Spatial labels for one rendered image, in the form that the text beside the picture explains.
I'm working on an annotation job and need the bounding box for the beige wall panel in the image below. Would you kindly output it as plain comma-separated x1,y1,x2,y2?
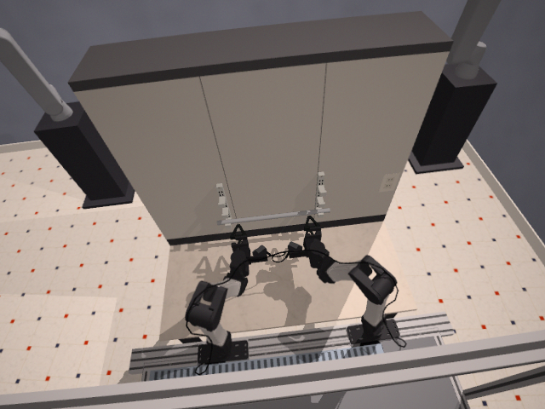
68,11,454,245

